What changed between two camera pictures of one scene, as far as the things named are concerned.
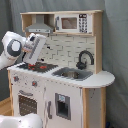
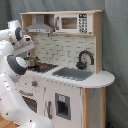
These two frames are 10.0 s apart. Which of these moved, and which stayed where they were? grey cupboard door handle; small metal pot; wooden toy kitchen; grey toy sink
Moved: small metal pot
Stayed: grey cupboard door handle; wooden toy kitchen; grey toy sink
